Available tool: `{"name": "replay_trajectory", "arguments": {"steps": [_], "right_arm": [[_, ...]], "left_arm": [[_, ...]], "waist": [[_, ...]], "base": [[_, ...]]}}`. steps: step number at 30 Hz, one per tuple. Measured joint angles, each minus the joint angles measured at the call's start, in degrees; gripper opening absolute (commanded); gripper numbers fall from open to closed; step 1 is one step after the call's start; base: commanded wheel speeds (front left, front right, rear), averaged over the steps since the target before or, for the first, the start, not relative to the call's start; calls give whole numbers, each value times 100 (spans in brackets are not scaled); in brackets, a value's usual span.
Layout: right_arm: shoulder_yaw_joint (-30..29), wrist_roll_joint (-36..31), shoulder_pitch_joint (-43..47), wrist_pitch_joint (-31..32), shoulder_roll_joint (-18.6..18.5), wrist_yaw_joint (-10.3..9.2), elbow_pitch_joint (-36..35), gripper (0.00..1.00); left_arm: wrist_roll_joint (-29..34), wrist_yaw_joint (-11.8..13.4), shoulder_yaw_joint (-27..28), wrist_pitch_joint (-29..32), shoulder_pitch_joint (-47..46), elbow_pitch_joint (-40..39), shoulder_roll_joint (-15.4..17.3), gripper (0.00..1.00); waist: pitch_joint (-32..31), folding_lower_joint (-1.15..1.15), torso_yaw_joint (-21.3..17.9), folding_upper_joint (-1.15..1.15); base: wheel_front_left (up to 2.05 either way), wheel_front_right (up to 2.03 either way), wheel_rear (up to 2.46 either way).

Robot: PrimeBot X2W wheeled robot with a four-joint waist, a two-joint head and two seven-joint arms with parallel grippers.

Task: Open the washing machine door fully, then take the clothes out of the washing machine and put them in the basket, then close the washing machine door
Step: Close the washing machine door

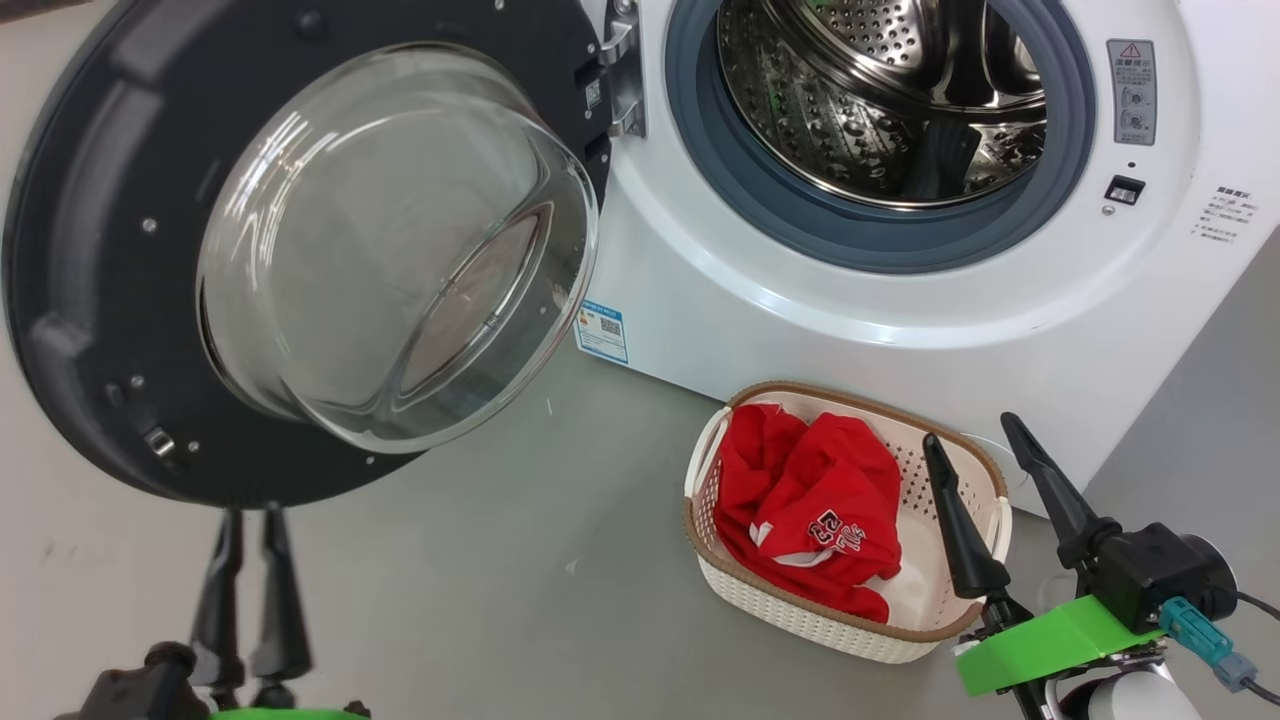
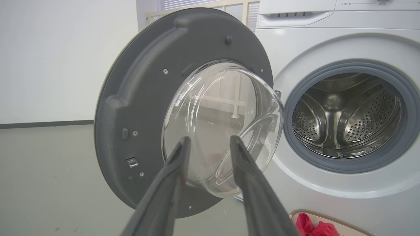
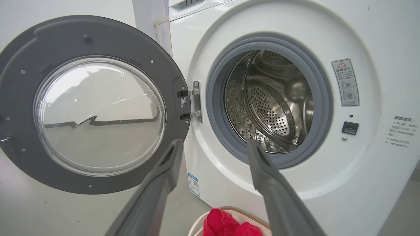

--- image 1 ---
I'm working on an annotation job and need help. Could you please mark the metal door hinge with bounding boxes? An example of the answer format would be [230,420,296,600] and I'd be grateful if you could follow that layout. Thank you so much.
[597,0,648,139]

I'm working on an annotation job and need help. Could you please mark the right camera black cable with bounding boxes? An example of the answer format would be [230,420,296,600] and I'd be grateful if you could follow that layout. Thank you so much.
[1234,589,1280,703]

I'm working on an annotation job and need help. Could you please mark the grey rubber door gasket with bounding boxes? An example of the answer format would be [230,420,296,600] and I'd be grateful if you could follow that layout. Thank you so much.
[664,0,1099,275]

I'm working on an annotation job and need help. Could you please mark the right teal cable connector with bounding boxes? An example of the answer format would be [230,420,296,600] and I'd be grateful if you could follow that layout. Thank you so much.
[1159,596,1260,694]

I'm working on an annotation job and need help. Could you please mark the cream perforated laundry basket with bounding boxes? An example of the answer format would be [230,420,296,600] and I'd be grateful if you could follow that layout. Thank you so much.
[683,380,1014,666]

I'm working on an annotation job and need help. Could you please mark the white front-load washing machine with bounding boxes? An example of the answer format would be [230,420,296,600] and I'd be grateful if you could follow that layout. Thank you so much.
[573,0,1280,523]

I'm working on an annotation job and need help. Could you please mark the stainless steel washer drum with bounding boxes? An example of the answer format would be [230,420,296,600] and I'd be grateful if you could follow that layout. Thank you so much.
[714,0,1050,210]

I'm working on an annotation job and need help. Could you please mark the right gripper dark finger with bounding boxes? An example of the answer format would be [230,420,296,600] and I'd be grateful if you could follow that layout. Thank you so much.
[921,432,1014,602]
[999,412,1124,572]

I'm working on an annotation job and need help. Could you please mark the grey warning label plate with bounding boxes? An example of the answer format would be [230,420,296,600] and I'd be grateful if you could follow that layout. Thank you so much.
[1105,38,1159,148]

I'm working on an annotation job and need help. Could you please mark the black round glass washer door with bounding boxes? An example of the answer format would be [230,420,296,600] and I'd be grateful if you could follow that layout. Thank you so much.
[0,0,617,510]

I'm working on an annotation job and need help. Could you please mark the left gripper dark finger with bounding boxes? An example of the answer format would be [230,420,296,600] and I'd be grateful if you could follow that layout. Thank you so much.
[189,507,247,691]
[249,507,314,687]

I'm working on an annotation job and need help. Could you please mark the red printed garment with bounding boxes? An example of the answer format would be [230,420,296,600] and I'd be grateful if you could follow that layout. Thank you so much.
[712,403,905,625]

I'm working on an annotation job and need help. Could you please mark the right gripper green-banded body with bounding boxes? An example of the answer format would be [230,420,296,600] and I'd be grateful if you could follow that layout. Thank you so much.
[953,595,1170,699]

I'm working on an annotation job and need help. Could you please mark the left gripper green-banded body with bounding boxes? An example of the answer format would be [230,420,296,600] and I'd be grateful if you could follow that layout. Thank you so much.
[208,704,373,720]

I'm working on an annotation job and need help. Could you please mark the blue energy label sticker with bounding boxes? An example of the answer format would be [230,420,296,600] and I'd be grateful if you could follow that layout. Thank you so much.
[574,300,632,366]

